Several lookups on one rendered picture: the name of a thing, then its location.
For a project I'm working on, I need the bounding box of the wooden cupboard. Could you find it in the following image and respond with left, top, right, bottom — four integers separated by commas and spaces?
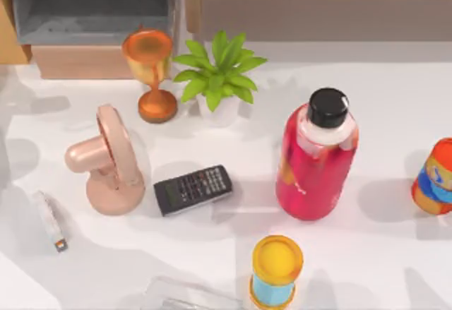
0, 0, 32, 66

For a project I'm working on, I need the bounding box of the pink desk fan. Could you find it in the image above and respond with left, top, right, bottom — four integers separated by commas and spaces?
64, 104, 146, 216

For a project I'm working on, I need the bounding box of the orange gold trophy cup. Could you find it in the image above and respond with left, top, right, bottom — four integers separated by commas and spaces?
121, 27, 179, 124

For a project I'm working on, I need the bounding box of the black calculator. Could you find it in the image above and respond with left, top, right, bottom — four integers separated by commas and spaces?
153, 164, 234, 217

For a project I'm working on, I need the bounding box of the green plant in white pot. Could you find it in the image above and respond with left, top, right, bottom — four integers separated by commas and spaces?
172, 30, 268, 127

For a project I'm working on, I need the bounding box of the pale wooden drawer front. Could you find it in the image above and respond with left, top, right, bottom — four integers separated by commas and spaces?
30, 44, 142, 81

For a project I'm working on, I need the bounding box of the yellow and blue can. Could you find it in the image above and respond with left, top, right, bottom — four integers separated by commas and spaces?
249, 234, 304, 310

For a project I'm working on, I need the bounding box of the red bottle with black cap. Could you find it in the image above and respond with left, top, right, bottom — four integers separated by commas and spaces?
275, 88, 361, 222

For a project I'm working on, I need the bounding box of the orange and blue can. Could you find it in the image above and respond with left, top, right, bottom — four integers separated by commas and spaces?
410, 137, 452, 216

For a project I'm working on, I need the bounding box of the wooden open shelf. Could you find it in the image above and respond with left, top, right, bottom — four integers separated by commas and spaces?
182, 0, 452, 42

